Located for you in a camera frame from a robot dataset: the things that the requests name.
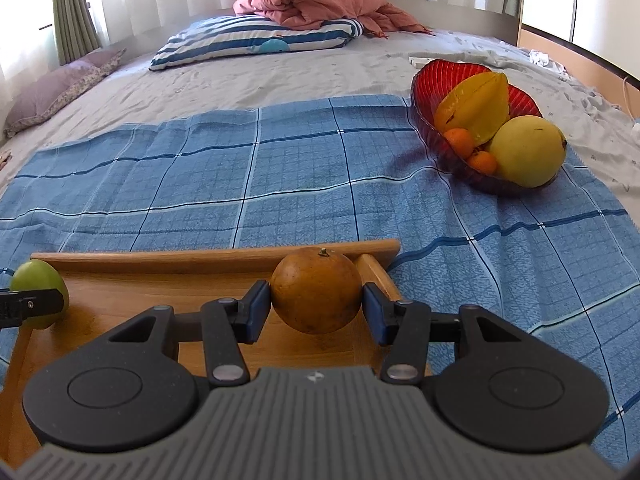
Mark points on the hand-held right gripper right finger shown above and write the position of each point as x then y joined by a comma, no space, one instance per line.
374,317

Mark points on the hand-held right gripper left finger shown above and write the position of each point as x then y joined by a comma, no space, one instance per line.
257,310

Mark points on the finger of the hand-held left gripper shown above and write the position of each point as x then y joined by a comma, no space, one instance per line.
40,303

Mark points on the green round guava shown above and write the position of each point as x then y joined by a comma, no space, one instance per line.
37,275

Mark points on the brown round orange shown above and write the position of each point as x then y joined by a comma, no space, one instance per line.
316,290

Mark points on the wooden tray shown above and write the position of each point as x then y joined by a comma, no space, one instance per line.
150,285

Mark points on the blue checked blanket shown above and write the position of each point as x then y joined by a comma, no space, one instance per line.
300,185

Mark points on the small orange mandarin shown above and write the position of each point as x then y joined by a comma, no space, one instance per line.
459,141
482,163

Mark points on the purple floral pillow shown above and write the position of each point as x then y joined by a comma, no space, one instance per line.
55,85

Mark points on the grey bed sheet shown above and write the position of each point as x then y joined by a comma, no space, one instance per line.
250,85

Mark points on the yellow mango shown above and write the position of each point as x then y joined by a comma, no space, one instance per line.
527,152

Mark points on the yellow starfruit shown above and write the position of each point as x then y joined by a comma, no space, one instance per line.
480,105

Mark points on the red glass bowl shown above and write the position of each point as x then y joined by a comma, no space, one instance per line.
435,80

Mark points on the small white box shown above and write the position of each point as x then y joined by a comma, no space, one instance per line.
417,61

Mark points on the blue white striped pillow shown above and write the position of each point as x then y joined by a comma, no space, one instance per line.
225,40

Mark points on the small white cloth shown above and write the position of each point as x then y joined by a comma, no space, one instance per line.
542,57

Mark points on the pink quilt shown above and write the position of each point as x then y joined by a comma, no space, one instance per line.
310,2

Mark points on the white wardrobe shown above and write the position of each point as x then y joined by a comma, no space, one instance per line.
575,0

